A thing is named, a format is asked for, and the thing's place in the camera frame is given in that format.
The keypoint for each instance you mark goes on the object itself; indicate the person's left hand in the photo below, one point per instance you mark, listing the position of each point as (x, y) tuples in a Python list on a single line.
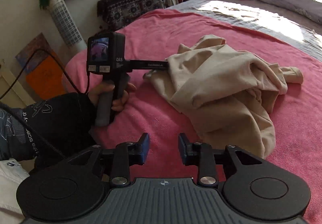
[(94, 96)]

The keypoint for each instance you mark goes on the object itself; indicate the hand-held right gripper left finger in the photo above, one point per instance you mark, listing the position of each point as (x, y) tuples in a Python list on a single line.
[(144, 149)]

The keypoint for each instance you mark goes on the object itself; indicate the beige long-sleeved shirt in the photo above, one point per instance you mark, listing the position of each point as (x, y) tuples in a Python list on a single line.
[(213, 88)]

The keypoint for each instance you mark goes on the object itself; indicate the brown painting canvas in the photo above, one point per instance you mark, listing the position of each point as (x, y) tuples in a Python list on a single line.
[(35, 50)]

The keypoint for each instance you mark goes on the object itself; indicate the white cupboard door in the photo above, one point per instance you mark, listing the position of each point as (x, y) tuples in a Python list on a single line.
[(12, 83)]

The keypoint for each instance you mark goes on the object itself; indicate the white tower fan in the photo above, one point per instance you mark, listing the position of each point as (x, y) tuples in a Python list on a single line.
[(65, 22)]

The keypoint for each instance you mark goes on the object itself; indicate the pink blanket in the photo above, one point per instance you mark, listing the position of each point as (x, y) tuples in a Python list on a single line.
[(151, 118)]

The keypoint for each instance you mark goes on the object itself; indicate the person's white clothing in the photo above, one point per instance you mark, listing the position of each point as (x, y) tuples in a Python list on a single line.
[(11, 188)]

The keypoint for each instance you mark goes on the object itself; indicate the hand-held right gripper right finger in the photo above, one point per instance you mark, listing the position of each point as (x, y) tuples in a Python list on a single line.
[(183, 149)]

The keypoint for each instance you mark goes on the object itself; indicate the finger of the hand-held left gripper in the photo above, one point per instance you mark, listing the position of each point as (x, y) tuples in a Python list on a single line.
[(148, 65)]

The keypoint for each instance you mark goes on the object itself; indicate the patterned cloth cover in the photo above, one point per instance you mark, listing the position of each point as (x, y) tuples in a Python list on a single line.
[(133, 5)]

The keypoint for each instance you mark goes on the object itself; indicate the person's left forearm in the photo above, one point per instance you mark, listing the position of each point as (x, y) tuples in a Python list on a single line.
[(63, 118)]

